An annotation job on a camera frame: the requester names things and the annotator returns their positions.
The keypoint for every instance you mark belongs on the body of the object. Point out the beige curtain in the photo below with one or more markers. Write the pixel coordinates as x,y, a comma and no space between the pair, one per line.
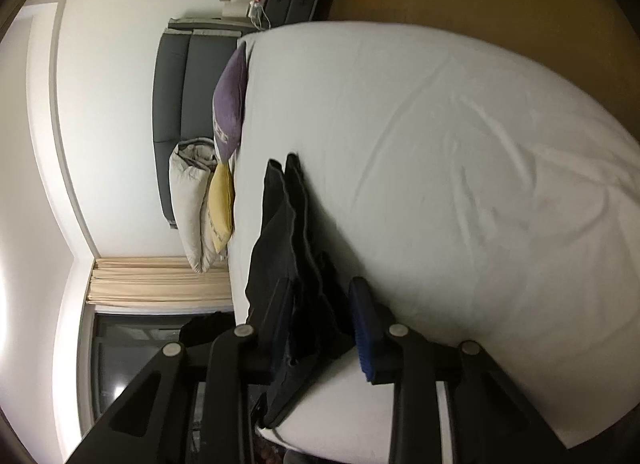
160,279

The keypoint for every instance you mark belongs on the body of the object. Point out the bed with white sheet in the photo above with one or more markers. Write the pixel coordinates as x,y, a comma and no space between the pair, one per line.
450,169

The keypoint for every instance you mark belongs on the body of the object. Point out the folded beige duvet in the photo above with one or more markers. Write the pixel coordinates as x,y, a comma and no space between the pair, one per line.
187,204

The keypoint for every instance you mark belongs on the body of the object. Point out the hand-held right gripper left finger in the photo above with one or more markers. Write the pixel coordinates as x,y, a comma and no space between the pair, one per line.
277,329

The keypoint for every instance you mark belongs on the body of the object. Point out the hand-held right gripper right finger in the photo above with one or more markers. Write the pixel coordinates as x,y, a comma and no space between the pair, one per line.
362,329

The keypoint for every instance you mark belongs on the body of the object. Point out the grey padded headboard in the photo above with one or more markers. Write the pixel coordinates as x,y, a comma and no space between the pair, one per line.
172,94

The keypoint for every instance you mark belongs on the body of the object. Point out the yellow cushion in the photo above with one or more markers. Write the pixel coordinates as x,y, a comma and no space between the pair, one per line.
221,204

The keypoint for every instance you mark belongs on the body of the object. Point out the dark hanging clothing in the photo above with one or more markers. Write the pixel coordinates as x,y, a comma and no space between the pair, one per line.
205,329

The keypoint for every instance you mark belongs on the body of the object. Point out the white bedside object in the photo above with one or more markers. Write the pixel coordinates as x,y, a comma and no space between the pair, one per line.
235,9

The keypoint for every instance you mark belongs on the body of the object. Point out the purple cushion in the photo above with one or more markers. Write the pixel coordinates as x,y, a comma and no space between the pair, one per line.
230,99

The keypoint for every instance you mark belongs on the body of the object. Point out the dark window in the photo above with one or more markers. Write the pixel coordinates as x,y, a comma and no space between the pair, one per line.
130,364

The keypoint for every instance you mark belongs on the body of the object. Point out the black pants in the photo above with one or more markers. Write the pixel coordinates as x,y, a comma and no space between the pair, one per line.
280,244

